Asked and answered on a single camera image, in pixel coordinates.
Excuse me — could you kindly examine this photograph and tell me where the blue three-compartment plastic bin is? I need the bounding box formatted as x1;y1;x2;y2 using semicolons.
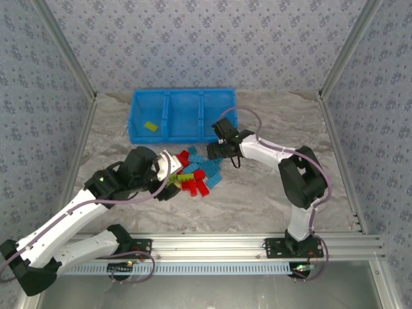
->
129;87;239;145

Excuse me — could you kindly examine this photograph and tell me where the small electronics board with LED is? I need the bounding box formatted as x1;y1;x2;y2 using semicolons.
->
290;263;314;280
108;261;135;280

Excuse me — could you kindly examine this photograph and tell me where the aluminium side rail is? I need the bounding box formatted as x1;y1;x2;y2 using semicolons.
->
318;93;368;235
57;96;98;210

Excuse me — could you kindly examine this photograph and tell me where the aluminium front mounting rail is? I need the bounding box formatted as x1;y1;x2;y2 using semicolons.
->
72;233;386;261

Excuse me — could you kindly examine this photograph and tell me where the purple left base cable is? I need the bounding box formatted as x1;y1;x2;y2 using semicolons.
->
109;250;156;285

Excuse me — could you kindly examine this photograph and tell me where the light blue slotted cable duct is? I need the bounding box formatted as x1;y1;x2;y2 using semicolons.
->
62;262;291;276

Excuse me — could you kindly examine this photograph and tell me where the aluminium frame post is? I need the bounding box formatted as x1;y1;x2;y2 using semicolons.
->
32;0;98;101
317;0;384;101

